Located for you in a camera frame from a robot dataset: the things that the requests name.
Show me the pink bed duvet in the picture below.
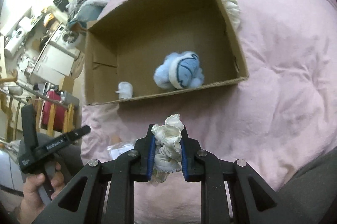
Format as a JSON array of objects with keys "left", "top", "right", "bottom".
[{"left": 81, "top": 0, "right": 336, "bottom": 223}]

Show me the light blue plush toy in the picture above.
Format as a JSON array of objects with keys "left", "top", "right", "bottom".
[{"left": 153, "top": 51, "right": 205, "bottom": 90}]

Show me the clear plastic bag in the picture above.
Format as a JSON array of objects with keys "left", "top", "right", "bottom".
[{"left": 107, "top": 142, "right": 134, "bottom": 160}]

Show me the white washing machine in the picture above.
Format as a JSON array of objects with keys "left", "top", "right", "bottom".
[{"left": 50, "top": 23, "right": 79, "bottom": 58}]

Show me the person left hand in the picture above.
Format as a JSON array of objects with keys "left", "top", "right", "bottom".
[{"left": 17, "top": 162, "right": 65, "bottom": 224}]

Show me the small white plush toy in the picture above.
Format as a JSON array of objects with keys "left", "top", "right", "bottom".
[{"left": 115, "top": 81, "right": 133, "bottom": 100}]

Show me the cream scrunchie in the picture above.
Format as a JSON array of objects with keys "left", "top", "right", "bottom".
[{"left": 151, "top": 114, "right": 185, "bottom": 183}]

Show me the black hanging garment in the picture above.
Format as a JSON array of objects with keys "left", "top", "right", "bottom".
[{"left": 53, "top": 0, "right": 69, "bottom": 12}]

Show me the brown cardboard box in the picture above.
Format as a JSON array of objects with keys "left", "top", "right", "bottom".
[{"left": 84, "top": 0, "right": 249, "bottom": 104}]

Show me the yellow wooden rack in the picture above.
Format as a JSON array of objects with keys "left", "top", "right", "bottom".
[{"left": 1, "top": 76, "right": 75, "bottom": 142}]

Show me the teal orange pillow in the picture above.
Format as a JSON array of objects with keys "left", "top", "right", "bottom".
[{"left": 67, "top": 0, "right": 108, "bottom": 31}]

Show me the white kitchen cabinet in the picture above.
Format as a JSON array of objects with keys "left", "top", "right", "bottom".
[{"left": 29, "top": 44, "right": 75, "bottom": 85}]

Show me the white cloth behind box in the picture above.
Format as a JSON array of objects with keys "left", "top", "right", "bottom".
[{"left": 222, "top": 0, "right": 241, "bottom": 30}]

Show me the red bag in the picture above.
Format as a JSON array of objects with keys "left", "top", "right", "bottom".
[{"left": 41, "top": 90, "right": 68, "bottom": 132}]

